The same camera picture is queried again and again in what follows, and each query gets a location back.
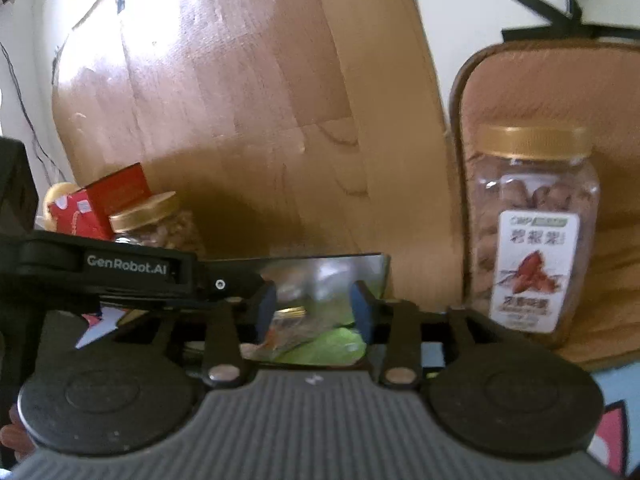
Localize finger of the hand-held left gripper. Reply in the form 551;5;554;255
195;259;266;312

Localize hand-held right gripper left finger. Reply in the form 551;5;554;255
42;281;278;387

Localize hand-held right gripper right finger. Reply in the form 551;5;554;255
351;281;582;387

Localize green snack packet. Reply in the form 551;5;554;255
277;326;369;366

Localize dark metal tin box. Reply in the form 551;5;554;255
182;252;392;367

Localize peanut jar with gold lid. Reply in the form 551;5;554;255
107;191;207;262

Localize red gift box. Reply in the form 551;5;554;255
50;162;154;242

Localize pecan jar with gold lid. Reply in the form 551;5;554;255
462;122;601;351

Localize printed cartoon blanket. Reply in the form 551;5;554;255
589;363;640;477

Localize brown quilted cushion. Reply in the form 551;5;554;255
446;40;640;374

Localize black crossed tape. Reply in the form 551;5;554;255
500;0;640;44

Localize thin dark cable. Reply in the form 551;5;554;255
0;39;67;187

